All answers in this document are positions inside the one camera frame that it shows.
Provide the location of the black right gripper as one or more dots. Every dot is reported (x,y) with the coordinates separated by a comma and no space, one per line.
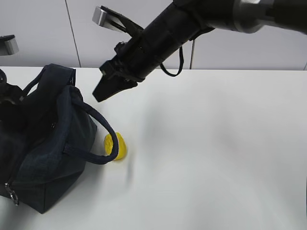
(132,61)

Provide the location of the dark blue lunch bag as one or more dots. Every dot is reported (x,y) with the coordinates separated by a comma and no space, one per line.
(39,163)

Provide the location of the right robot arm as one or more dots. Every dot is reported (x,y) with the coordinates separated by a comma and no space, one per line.
(178,23)

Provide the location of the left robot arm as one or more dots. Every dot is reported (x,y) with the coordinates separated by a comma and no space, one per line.
(11,96)

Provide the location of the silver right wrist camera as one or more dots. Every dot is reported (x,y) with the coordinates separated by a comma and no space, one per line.
(106,19)

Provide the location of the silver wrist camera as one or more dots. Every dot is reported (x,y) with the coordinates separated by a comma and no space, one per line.
(8,45)
(106,19)

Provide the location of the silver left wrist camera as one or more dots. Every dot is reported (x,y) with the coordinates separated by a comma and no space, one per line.
(8,45)

